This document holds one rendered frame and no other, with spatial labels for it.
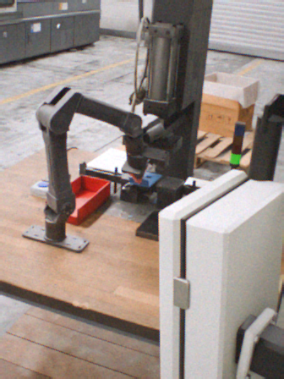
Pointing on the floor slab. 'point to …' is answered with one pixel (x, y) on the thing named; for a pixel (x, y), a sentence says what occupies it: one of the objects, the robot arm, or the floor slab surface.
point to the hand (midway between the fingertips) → (138, 180)
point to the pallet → (217, 144)
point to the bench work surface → (76, 289)
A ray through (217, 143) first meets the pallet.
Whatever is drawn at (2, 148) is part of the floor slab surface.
